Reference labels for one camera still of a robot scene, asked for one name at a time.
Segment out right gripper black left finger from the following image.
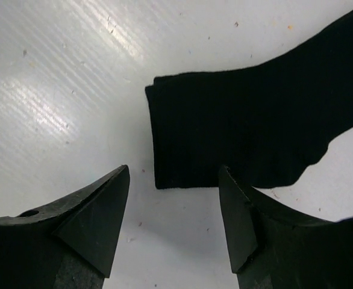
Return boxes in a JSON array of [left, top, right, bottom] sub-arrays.
[[0, 165, 130, 288]]

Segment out black sock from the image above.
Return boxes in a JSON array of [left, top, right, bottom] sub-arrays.
[[145, 10, 353, 189]]

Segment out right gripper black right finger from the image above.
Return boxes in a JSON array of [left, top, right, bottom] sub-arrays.
[[218, 167, 353, 288]]

